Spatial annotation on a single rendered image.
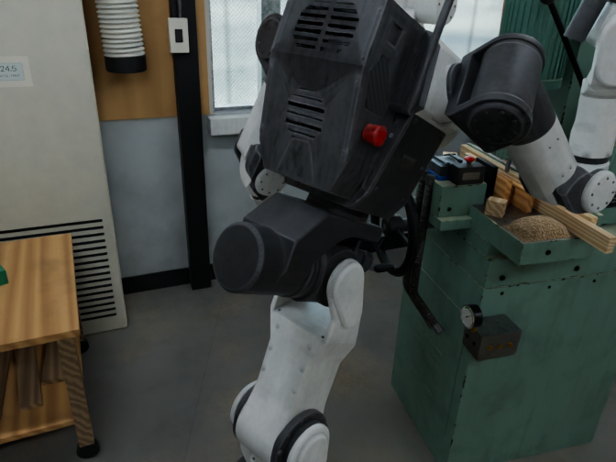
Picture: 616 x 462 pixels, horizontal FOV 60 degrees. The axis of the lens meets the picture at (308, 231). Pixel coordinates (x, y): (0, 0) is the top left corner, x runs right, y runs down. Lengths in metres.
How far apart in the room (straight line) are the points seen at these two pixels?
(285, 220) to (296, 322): 0.24
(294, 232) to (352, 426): 1.27
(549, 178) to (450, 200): 0.52
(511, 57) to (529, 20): 0.63
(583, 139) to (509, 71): 0.26
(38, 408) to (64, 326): 0.38
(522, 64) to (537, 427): 1.39
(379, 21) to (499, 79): 0.19
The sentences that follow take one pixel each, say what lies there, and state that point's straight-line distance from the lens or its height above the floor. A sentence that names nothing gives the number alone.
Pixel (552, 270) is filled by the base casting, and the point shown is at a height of 0.74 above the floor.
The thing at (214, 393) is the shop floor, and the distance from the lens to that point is 2.14.
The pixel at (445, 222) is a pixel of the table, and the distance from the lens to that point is 1.45.
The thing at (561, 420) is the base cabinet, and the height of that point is 0.15.
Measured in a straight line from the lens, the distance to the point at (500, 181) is 1.52.
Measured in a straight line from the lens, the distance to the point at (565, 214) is 1.45.
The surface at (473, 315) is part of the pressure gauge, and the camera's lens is 1.43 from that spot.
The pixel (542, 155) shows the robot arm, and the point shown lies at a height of 1.20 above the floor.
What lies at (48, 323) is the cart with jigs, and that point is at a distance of 1.70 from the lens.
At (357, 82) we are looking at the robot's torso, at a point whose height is 1.31.
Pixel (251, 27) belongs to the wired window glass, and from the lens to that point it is 2.56.
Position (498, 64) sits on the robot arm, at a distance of 0.85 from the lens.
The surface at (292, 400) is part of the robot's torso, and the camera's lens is 1.04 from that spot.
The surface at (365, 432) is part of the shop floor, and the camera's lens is 2.01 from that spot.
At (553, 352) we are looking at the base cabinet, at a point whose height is 0.45.
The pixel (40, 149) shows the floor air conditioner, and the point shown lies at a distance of 2.17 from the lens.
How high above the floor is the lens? 1.45
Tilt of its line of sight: 26 degrees down
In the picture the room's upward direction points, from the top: 2 degrees clockwise
